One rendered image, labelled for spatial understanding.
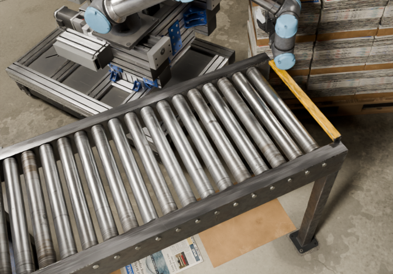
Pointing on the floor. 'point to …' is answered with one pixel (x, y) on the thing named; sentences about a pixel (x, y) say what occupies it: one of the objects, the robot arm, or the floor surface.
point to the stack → (338, 47)
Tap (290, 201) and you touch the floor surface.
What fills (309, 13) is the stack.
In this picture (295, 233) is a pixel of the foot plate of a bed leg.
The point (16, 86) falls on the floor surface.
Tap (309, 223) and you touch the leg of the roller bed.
